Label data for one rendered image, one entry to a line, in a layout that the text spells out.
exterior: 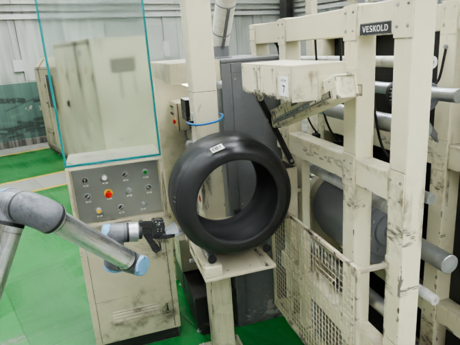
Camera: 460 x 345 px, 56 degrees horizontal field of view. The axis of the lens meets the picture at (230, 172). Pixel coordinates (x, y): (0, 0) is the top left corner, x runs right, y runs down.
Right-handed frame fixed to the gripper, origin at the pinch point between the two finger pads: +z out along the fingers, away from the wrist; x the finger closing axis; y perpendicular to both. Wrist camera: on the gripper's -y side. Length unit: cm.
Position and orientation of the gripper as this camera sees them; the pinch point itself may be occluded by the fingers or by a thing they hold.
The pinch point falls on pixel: (181, 233)
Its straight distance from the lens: 209.9
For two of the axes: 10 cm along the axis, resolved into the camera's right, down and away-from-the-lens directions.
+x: -2.9, -2.5, 9.2
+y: 0.5, -9.7, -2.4
